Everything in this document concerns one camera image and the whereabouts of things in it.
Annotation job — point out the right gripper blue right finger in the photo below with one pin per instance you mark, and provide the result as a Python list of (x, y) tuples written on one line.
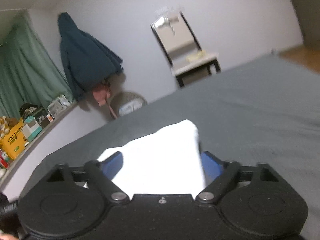
[(219, 170)]

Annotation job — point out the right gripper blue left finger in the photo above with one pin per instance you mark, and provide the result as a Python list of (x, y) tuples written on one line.
[(108, 167)]

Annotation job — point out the white long sleeve shirt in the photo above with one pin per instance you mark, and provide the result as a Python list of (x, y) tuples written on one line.
[(165, 162)]

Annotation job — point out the woven grey waste basket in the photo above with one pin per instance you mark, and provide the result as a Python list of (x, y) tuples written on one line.
[(125, 103)]

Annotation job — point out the pink hanging cloth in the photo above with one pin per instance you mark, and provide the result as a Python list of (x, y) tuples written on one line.
[(101, 93)]

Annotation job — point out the dark grey bed sheet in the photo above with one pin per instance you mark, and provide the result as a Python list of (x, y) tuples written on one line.
[(266, 110)]

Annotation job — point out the clear plastic storage box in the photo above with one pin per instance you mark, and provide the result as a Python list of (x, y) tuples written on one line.
[(58, 105)]

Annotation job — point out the white teal small box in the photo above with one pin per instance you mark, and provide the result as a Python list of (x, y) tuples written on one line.
[(31, 128)]

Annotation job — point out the yellow cardboard box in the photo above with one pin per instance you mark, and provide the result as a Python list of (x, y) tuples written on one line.
[(13, 143)]

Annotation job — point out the dark teal hanging jacket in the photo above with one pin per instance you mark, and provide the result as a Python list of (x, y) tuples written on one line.
[(86, 61)]

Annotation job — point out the red snack bag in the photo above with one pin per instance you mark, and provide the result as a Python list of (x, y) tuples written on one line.
[(4, 160)]

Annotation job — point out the cream and black wooden chair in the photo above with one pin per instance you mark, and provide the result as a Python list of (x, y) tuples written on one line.
[(177, 40)]

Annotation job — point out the yellow item on chair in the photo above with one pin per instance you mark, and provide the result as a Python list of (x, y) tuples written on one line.
[(196, 56)]

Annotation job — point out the green curtain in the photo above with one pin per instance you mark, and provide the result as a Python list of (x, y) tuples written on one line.
[(28, 74)]

